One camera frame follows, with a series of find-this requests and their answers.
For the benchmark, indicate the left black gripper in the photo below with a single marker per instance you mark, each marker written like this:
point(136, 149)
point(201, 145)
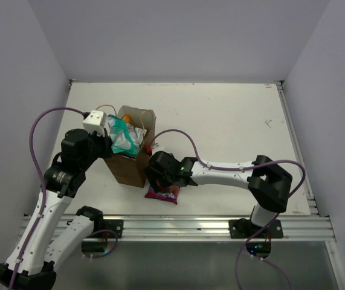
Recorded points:
point(105, 141)

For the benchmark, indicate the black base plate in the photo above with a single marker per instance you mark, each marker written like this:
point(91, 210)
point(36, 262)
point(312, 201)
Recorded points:
point(113, 225)
point(244, 228)

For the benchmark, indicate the purple Fox's candy bag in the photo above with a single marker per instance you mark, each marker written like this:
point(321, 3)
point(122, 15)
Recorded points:
point(168, 194)

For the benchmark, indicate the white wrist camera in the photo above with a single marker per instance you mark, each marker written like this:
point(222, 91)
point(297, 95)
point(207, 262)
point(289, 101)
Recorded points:
point(153, 149)
point(95, 122)

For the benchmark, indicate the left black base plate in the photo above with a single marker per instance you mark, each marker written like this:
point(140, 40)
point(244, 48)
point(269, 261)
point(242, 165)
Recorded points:
point(113, 225)

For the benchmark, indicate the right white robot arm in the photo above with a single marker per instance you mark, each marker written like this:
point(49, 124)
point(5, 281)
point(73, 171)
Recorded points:
point(269, 183)

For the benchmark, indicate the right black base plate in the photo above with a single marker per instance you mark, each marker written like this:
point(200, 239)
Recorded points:
point(244, 228)

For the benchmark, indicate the aluminium mounting rail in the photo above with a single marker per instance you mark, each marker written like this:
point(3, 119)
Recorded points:
point(215, 228)

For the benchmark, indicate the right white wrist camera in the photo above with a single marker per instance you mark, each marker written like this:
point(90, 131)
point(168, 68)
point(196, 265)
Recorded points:
point(153, 149)

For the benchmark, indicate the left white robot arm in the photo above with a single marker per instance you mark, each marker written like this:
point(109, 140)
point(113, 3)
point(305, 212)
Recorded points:
point(38, 256)

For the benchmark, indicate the orange Kettle chips bag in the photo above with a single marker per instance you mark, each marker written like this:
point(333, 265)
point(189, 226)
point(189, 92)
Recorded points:
point(126, 118)

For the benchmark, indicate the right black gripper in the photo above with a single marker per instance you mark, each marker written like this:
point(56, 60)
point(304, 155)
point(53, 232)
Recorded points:
point(151, 174)

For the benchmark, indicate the brown paper bag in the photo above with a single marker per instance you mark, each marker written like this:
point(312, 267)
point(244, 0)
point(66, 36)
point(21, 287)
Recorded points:
point(130, 171)

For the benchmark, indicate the teal candy bag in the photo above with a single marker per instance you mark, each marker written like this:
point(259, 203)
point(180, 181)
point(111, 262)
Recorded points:
point(126, 139)

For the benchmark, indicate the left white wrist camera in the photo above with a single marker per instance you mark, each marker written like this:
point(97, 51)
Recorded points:
point(95, 122)

